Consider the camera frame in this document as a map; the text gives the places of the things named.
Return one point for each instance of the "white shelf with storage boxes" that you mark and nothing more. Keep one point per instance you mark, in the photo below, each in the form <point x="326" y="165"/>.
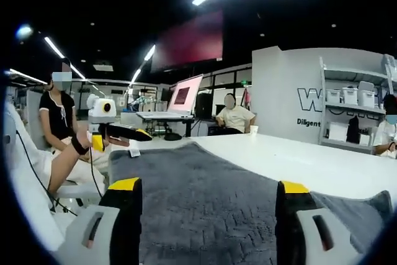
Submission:
<point x="350" y="96"/>

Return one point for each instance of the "white office chair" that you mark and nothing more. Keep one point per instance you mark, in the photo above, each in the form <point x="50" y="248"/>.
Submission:
<point x="32" y="113"/>

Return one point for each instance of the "black monitor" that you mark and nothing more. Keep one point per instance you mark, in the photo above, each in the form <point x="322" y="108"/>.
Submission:
<point x="166" y="94"/>

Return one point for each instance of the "grey towel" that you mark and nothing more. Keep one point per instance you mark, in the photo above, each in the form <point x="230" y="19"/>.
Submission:
<point x="201" y="200"/>

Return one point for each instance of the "black bag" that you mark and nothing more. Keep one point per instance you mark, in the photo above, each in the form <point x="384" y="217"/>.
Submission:
<point x="353" y="130"/>

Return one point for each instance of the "white standing desk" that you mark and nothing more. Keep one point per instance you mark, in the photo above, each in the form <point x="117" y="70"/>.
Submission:
<point x="188" y="128"/>

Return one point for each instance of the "pink hanging cloth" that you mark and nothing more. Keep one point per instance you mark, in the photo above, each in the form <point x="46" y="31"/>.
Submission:
<point x="247" y="100"/>

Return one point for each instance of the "teal lab apparatus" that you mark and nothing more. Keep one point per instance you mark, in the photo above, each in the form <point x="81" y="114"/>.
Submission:
<point x="139" y="101"/>

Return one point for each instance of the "open white laptop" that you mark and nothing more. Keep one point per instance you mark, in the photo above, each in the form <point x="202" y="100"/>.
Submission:
<point x="186" y="94"/>

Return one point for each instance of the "green exit sign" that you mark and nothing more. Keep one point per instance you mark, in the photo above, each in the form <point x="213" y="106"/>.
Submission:
<point x="246" y="83"/>

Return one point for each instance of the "dark red wall screen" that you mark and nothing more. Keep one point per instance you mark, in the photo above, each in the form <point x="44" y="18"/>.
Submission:
<point x="189" y="41"/>

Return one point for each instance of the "black computer case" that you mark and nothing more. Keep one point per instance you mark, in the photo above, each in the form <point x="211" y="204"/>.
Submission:
<point x="203" y="106"/>

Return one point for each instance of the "grey chest-worn device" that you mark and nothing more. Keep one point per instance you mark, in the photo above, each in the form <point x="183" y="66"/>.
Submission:
<point x="8" y="134"/>

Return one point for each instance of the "black rounded object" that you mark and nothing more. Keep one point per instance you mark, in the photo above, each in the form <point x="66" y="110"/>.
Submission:
<point x="172" y="137"/>

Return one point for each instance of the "white paper cup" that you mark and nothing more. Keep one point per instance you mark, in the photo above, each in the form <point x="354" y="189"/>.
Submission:
<point x="253" y="131"/>

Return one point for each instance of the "grey metal shelf rack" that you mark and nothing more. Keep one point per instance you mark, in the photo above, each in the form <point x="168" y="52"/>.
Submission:
<point x="322" y="100"/>

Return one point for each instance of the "white flat box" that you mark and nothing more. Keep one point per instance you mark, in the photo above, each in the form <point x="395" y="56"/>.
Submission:
<point x="338" y="131"/>

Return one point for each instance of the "person's left hand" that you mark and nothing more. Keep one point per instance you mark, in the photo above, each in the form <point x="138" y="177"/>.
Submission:
<point x="86" y="141"/>

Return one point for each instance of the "grey chair armrest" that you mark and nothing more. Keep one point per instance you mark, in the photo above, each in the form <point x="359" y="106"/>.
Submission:
<point x="77" y="190"/>

